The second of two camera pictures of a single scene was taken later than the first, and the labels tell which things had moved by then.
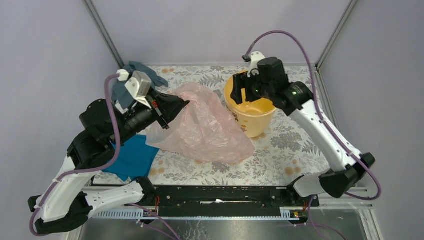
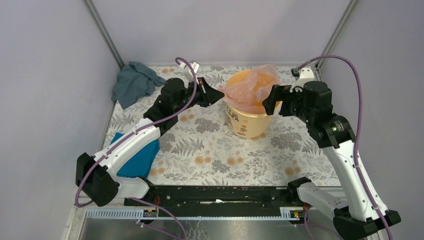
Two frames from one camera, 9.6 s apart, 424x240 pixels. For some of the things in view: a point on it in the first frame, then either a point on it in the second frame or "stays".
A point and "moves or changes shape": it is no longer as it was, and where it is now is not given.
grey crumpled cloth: (121, 93) stays
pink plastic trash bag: (203, 127) moves or changes shape
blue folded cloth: (135, 159) stays
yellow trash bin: (256, 117) stays
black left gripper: (166, 107) to (208, 94)
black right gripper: (239, 82) to (281, 92)
